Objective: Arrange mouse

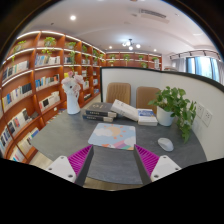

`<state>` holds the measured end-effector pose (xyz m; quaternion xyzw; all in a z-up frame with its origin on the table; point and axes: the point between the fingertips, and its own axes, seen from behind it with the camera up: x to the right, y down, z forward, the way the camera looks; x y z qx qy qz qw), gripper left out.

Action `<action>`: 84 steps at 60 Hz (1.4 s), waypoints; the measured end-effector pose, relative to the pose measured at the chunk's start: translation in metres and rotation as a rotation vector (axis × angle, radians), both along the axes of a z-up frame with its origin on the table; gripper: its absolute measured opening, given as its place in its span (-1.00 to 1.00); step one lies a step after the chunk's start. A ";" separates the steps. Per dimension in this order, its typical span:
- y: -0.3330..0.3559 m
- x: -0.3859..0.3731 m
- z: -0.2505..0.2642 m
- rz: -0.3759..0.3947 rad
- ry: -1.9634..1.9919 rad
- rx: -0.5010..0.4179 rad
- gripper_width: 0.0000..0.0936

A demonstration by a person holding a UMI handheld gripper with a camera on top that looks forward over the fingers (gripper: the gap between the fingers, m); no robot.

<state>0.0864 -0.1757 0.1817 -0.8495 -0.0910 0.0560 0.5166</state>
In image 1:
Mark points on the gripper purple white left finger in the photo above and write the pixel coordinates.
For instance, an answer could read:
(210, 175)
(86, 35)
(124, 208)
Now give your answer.
(73, 168)

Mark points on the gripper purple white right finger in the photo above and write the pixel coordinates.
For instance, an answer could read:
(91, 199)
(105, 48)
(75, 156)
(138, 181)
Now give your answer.
(153, 167)

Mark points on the white computer mouse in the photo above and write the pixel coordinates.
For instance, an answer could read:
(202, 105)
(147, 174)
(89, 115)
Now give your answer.
(166, 144)

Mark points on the colourful cloud mouse pad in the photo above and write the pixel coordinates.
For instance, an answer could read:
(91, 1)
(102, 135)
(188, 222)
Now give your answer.
(113, 136)

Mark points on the white blue flat book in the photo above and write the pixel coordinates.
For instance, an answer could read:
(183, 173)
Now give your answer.
(147, 117)

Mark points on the white plant pot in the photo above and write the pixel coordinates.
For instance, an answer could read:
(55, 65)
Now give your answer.
(164, 118)

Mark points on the dark book lower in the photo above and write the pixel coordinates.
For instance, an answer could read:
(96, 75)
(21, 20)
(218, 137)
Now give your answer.
(98, 118)

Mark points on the dark book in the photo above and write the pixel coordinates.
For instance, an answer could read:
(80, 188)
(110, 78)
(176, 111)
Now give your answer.
(98, 118)
(101, 109)

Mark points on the white vase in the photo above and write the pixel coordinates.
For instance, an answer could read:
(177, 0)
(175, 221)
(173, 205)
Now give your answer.
(72, 104)

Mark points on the dark book upper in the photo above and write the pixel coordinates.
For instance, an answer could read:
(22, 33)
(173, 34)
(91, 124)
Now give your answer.
(101, 109)

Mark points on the white leaning book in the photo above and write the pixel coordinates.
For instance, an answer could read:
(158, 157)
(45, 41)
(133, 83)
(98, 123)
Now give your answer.
(125, 110)

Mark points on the green potted plant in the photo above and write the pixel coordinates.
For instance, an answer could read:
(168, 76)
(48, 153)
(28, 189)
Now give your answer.
(172, 100)

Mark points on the right tan chair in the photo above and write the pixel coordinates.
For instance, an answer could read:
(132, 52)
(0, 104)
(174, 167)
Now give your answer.
(144, 95)

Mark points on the tan chair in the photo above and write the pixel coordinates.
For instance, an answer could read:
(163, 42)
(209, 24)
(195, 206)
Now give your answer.
(118, 91)
(144, 95)

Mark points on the left tan chair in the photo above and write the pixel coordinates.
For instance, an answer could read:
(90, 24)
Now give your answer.
(118, 91)

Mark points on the large wooden bookshelf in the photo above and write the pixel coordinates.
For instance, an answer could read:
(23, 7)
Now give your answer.
(30, 85)

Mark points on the ceiling chandelier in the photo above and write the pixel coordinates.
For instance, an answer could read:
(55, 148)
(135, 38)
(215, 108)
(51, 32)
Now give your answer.
(131, 45)

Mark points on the wall socket near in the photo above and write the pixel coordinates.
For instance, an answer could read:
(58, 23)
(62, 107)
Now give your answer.
(207, 116)

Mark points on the wall socket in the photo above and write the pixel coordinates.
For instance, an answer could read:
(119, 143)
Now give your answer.
(199, 110)
(207, 116)

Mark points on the wall socket far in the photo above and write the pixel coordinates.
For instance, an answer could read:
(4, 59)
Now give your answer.
(199, 110)

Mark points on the back wall wooden shelf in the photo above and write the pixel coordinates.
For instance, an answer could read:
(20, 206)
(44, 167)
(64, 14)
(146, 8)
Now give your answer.
(134, 59)

